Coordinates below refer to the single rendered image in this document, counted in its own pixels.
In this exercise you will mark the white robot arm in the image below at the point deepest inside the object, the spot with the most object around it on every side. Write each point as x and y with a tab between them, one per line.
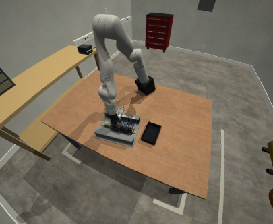
110	27

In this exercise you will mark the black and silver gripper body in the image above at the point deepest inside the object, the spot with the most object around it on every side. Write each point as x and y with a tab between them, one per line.
115	114

